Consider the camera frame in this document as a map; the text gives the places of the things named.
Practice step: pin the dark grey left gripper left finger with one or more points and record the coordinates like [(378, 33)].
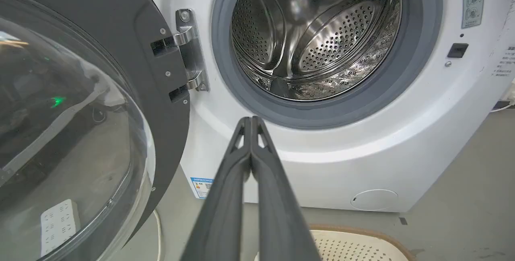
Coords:
[(225, 208)]

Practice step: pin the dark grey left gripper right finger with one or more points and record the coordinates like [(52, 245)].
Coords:
[(277, 212)]

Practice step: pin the white front-load washing machine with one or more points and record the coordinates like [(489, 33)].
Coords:
[(362, 152)]

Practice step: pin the dark grey washing machine door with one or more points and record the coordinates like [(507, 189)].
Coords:
[(80, 104)]

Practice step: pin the blue energy label sticker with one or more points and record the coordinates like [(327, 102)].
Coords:
[(200, 187)]

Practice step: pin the cream perforated laundry basket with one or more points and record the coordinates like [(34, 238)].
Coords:
[(354, 245)]

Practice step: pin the round white filter cover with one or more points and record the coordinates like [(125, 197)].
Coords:
[(374, 199)]

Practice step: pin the silver metal door hinge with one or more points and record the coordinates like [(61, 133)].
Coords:
[(192, 48)]

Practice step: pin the white power strip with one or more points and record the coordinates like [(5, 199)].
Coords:
[(58, 225)]

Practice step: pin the stainless steel washer drum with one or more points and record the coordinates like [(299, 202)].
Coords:
[(318, 31)]

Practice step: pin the grey rubber door gasket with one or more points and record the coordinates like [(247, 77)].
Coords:
[(418, 52)]

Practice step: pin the black door latch socket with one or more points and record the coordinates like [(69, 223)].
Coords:
[(457, 50)]

